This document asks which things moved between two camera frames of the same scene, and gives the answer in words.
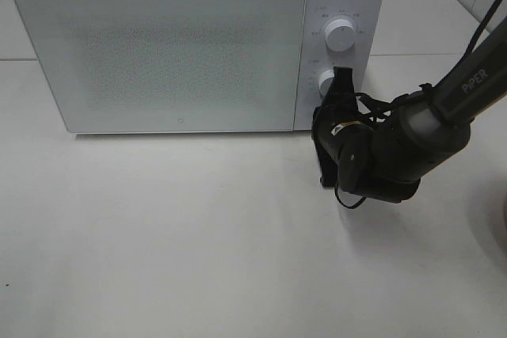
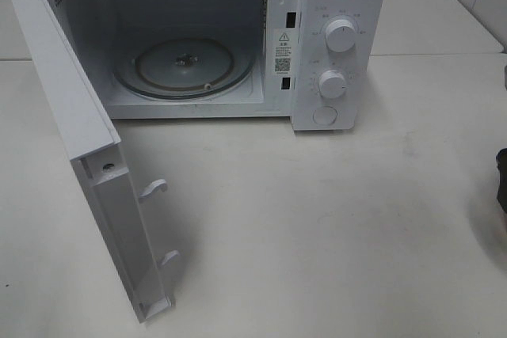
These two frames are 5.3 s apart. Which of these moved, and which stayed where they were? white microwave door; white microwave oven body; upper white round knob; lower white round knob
Moved: white microwave door
Stayed: white microwave oven body; upper white round knob; lower white round knob
